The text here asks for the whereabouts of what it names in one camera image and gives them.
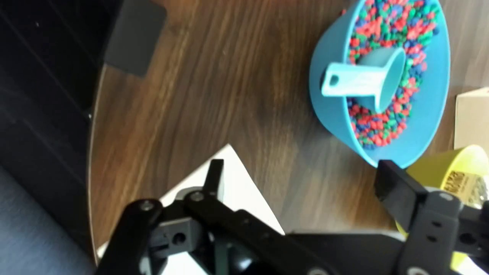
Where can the blue bowl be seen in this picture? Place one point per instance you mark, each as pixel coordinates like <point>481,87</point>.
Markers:
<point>330,55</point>

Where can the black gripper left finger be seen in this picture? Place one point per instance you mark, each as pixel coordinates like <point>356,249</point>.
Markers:
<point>229,229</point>

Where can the yellow bowl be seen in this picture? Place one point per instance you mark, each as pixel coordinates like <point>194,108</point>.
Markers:
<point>447,160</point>

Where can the blue measuring cup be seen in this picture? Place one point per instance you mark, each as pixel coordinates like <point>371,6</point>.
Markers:
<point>356,81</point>

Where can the colourful cereal heap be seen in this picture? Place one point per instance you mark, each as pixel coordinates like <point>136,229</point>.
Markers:
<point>386,127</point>

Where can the black table edge clip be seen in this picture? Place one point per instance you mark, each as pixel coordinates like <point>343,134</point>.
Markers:
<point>134,35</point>

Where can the cream wooden box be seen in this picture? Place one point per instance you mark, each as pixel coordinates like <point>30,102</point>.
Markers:
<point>473,122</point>

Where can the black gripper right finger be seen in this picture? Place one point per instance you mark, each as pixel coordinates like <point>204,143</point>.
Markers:
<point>437,229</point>

